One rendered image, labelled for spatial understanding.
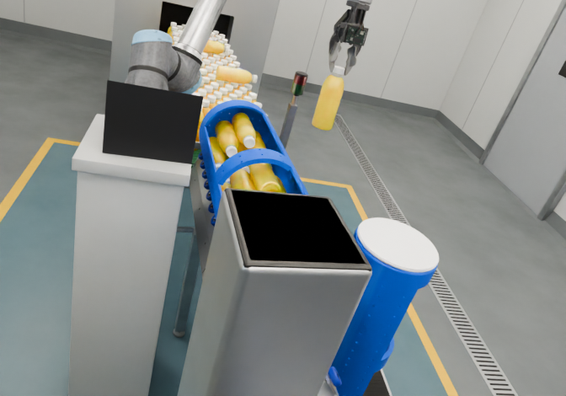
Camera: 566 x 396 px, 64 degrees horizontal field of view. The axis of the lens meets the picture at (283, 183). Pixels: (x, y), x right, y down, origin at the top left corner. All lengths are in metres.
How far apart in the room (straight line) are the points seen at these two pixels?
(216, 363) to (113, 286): 1.42
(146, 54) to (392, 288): 1.02
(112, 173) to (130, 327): 0.62
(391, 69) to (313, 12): 1.35
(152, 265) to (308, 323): 1.36
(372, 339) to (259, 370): 1.42
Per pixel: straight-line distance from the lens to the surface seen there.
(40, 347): 2.38
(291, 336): 0.22
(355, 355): 1.70
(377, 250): 1.48
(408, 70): 6.73
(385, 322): 1.59
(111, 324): 1.76
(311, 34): 6.19
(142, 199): 1.41
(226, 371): 0.22
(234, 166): 1.34
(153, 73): 1.41
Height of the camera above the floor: 1.81
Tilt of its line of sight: 28 degrees down
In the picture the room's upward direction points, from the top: 16 degrees clockwise
